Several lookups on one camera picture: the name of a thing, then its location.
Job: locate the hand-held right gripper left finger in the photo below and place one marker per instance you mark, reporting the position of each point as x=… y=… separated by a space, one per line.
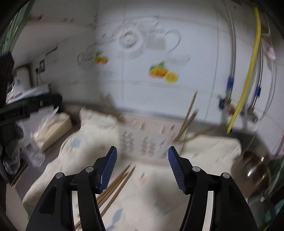
x=108 y=171

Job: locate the beige flat box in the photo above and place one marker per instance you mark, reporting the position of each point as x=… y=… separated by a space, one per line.
x=55 y=128

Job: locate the metal angle valve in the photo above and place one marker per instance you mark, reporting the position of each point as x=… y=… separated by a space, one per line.
x=251 y=112

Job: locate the printed quilted mat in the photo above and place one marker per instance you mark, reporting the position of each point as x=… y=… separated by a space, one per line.
x=146 y=200

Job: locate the beige plastic chopstick holder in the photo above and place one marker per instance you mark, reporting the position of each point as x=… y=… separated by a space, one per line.
x=144 y=142

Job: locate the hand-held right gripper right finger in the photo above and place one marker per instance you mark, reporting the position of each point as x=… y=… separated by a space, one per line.
x=177 y=171

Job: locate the row of wooden chopsticks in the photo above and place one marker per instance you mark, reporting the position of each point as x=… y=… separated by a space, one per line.
x=116 y=183

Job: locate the clear plastic bag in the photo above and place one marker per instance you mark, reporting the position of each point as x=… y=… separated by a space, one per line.
x=45 y=121

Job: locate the teapot and fruit wall decal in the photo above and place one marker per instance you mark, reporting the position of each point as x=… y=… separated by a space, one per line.
x=133 y=48

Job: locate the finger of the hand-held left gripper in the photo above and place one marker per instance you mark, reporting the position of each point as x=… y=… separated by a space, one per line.
x=44 y=102

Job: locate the pink tag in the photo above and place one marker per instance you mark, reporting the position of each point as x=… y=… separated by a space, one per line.
x=271 y=53

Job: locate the clear plastic tube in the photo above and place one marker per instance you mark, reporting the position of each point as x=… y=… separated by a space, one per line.
x=274 y=77

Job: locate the stainless steel pot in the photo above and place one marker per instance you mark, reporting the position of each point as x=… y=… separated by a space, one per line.
x=253 y=171

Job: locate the brown wooden chopstick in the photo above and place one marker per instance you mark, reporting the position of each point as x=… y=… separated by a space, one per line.
x=188 y=122
x=202 y=132
x=189 y=111

